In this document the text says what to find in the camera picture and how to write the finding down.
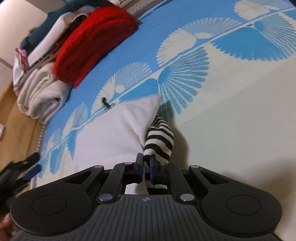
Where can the pink cloth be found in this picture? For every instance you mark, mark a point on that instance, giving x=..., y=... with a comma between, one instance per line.
x=22, y=52

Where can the blue white printed bedsheet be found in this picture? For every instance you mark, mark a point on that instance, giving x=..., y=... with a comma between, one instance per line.
x=219, y=92

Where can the teal folded garment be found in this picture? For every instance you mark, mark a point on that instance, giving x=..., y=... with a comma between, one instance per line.
x=46, y=30

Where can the red folded sweater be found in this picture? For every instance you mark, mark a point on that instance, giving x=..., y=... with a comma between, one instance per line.
x=92, y=44

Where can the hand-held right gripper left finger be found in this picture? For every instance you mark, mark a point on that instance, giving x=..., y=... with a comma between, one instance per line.
x=139, y=170

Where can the small black clip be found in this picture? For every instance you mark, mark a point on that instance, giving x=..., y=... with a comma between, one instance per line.
x=106, y=103

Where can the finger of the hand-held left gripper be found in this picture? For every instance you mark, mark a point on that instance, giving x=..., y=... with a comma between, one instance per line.
x=31, y=158
x=33, y=172

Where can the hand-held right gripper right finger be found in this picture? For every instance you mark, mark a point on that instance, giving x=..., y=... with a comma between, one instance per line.
x=152, y=170

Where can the person's left hand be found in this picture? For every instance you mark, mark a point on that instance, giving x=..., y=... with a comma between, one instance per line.
x=5, y=224

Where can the black white striped sweater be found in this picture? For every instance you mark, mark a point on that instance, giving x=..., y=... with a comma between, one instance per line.
x=111, y=139

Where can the white folded knit garment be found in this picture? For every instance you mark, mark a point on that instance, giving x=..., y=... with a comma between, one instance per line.
x=41, y=92

